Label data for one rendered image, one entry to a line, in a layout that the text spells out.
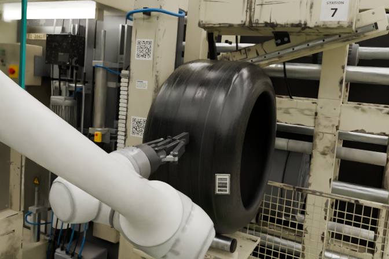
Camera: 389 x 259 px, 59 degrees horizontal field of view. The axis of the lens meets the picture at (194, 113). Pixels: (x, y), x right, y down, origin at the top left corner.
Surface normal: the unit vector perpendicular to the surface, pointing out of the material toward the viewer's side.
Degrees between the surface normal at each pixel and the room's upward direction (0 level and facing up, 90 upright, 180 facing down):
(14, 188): 90
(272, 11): 90
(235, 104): 64
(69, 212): 102
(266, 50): 90
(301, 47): 90
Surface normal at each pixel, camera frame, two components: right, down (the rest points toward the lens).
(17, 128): 0.42, 0.30
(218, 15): -0.45, 0.05
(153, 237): 0.04, 0.29
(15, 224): 0.89, 0.11
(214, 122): -0.14, -0.27
